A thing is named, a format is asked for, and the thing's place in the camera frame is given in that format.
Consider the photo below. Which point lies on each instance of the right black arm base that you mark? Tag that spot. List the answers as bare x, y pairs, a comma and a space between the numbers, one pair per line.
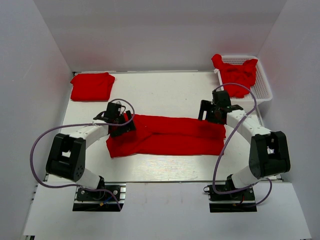
239, 202

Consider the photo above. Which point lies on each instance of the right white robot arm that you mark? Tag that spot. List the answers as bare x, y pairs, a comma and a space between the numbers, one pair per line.
268, 153

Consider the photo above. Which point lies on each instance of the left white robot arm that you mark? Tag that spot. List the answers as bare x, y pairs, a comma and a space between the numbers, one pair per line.
67, 156

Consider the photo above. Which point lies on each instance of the white plastic basket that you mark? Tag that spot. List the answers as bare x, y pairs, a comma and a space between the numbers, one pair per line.
261, 89

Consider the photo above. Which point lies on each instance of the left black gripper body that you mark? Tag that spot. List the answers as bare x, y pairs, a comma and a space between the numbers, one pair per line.
120, 129

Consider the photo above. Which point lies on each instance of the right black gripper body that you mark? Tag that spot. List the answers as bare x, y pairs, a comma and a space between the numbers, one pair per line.
212, 115

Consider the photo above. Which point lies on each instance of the red t shirts in basket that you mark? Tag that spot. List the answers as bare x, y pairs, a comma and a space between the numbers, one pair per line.
244, 74

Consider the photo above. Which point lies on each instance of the red t shirt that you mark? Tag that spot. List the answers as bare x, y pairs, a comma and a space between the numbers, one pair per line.
92, 87
169, 136

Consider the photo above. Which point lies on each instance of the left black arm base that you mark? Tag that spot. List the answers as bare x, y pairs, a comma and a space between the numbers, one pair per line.
88, 201

